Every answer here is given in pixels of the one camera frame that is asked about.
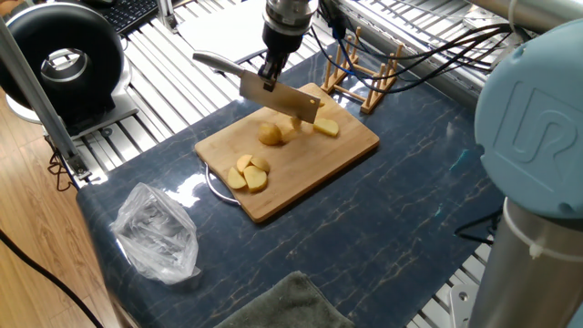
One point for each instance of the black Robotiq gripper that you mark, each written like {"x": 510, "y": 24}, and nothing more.
{"x": 282, "y": 41}

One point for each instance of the steel cleaver knife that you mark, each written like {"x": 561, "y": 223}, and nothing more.
{"x": 282, "y": 98}

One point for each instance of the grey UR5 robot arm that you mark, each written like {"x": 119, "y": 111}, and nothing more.
{"x": 537, "y": 127}

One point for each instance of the white paper pad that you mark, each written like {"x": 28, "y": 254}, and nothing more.
{"x": 218, "y": 32}

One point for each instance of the potato half with skin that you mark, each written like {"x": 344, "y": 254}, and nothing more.
{"x": 269, "y": 134}

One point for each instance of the wooden cutting board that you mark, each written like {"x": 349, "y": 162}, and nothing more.
{"x": 319, "y": 155}

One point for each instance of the wooden peg rack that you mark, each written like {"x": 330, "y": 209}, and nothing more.
{"x": 370, "y": 104}

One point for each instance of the black keyboard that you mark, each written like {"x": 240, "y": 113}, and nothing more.
{"x": 129, "y": 13}

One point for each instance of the dark blue marbled mat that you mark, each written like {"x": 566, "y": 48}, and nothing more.
{"x": 387, "y": 205}

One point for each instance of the clear plastic bag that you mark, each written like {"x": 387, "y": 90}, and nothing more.
{"x": 155, "y": 232}

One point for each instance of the grey-green towel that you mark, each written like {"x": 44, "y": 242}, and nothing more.
{"x": 291, "y": 305}

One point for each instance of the perforated aluminium plate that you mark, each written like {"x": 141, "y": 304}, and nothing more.
{"x": 462, "y": 305}

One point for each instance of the short aluminium post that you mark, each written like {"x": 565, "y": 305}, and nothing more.
{"x": 166, "y": 13}

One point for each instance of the slanted aluminium post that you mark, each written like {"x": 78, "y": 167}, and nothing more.
{"x": 36, "y": 95}

